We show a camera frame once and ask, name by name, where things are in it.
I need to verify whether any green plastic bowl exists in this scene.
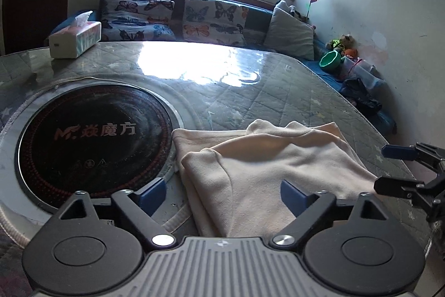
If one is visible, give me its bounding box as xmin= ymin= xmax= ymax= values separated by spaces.
xmin=319 ymin=50 xmax=343 ymax=71

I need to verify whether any green yellow plush toy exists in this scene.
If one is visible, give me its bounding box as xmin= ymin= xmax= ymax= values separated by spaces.
xmin=326 ymin=34 xmax=355 ymax=52

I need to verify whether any cream long-sleeve shirt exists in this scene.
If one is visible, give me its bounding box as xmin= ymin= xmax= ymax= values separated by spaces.
xmin=172 ymin=119 xmax=388 ymax=238

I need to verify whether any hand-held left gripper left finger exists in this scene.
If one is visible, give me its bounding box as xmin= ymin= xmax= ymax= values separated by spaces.
xmin=59 ymin=178 xmax=176 ymax=249

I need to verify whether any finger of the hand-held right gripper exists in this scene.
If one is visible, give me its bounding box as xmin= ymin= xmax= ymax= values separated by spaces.
xmin=374 ymin=176 xmax=439 ymax=200
xmin=381 ymin=143 xmax=445 ymax=172

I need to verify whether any clear plastic bag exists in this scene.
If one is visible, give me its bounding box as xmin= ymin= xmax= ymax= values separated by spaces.
xmin=342 ymin=58 xmax=386 ymax=89

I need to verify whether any round black induction cooktop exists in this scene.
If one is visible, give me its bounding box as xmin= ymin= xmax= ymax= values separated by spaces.
xmin=16 ymin=85 xmax=174 ymax=214

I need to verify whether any butterfly print cushion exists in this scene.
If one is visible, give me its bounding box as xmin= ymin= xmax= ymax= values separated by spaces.
xmin=183 ymin=0 xmax=249 ymax=47
xmin=101 ymin=0 xmax=176 ymax=42

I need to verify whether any dark bag on sofa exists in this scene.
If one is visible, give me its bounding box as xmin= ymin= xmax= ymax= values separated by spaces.
xmin=342 ymin=78 xmax=382 ymax=115

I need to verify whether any grey pillow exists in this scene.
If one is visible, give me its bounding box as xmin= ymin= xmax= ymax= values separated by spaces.
xmin=263 ymin=8 xmax=315 ymax=61

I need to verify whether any blue sofa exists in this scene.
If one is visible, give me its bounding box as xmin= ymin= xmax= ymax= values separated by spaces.
xmin=47 ymin=0 xmax=397 ymax=134

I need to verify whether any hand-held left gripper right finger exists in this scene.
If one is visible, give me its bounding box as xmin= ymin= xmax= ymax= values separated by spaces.
xmin=270 ymin=180 xmax=386 ymax=249

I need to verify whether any white tissue box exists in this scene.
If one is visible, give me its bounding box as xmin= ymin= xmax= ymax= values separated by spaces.
xmin=49 ymin=11 xmax=102 ymax=59

